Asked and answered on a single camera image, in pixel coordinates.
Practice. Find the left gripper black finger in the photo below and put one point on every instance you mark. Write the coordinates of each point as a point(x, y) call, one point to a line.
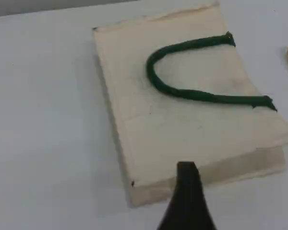
point(186, 206)

